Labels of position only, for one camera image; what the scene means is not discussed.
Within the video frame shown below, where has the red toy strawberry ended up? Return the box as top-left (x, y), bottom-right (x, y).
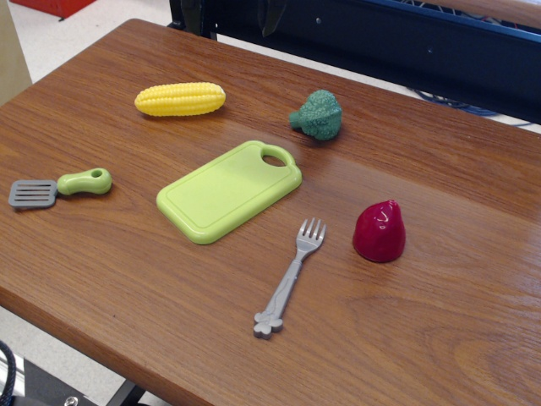
top-left (352, 200), bottom-right (406, 263)

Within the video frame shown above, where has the red box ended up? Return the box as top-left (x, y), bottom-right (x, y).
top-left (11, 0), bottom-right (94, 19)

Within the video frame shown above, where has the lime green cutting board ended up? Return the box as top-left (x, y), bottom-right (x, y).
top-left (156, 140), bottom-right (303, 244)

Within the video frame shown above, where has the grey toy fork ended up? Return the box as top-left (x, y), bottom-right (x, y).
top-left (253, 218), bottom-right (326, 339)

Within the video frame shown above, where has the yellow toy corn cob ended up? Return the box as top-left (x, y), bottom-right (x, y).
top-left (134, 82), bottom-right (226, 117)

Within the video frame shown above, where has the black braided cable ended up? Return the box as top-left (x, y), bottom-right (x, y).
top-left (0, 339), bottom-right (18, 406)

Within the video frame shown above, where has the green toy broccoli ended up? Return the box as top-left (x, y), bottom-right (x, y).
top-left (289, 90), bottom-right (342, 140)

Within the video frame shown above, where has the dark blue metal frame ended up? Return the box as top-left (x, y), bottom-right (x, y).
top-left (170, 1), bottom-right (540, 123)

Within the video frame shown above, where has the green grey toy spatula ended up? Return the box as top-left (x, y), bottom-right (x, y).
top-left (8, 167), bottom-right (112, 210)

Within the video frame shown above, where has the blue cables bundle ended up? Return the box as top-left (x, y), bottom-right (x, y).
top-left (406, 86), bottom-right (534, 129)

